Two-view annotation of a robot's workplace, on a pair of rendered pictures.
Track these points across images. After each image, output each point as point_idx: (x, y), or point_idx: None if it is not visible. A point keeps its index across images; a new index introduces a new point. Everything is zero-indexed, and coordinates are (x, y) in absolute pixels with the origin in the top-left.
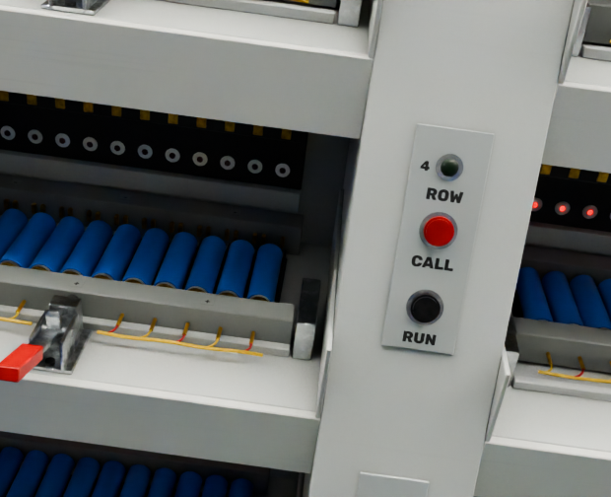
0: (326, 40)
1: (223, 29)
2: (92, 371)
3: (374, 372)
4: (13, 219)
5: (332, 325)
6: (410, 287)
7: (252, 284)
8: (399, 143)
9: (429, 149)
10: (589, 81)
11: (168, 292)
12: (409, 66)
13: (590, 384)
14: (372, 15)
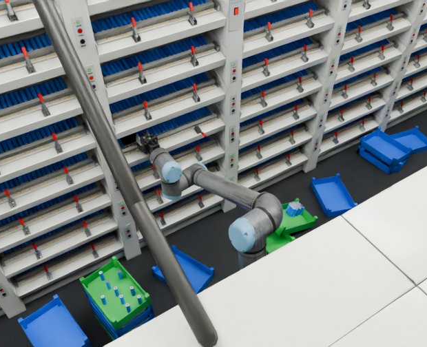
0: (220, 92)
1: (211, 96)
2: (202, 131)
3: (229, 118)
4: (177, 118)
5: (224, 116)
6: (231, 109)
7: (208, 112)
8: (228, 98)
9: (231, 98)
10: (242, 85)
11: (203, 118)
12: (228, 92)
13: (244, 105)
14: (222, 87)
